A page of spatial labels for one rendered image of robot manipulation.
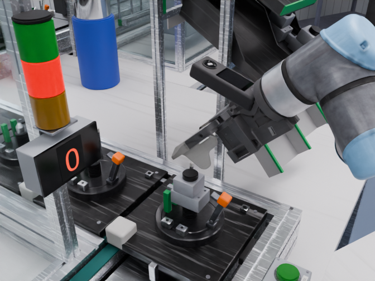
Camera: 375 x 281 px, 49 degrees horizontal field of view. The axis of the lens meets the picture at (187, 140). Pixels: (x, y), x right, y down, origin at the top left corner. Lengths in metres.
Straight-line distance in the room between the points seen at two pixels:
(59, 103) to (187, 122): 0.86
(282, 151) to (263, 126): 0.39
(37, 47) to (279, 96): 0.32
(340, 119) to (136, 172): 0.59
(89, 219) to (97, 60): 0.86
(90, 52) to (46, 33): 1.06
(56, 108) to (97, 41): 1.02
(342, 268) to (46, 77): 0.71
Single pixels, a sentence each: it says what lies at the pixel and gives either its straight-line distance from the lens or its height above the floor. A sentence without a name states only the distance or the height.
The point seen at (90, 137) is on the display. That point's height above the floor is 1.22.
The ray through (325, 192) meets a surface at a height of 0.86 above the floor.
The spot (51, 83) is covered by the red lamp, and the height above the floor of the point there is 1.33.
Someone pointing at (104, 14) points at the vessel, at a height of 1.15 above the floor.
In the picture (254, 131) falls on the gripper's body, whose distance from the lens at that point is 0.64.
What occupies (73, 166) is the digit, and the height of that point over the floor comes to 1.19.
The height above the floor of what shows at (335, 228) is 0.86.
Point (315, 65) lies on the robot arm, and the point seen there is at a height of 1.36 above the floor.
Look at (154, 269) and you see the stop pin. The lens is 0.79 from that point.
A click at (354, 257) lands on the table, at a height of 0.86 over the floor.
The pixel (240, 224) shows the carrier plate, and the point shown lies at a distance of 0.86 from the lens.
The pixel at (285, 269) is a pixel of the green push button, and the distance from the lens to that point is 0.79.
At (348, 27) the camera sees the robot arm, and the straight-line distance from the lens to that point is 0.54.
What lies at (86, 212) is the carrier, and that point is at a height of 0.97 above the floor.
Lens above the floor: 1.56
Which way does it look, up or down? 32 degrees down
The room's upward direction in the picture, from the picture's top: straight up
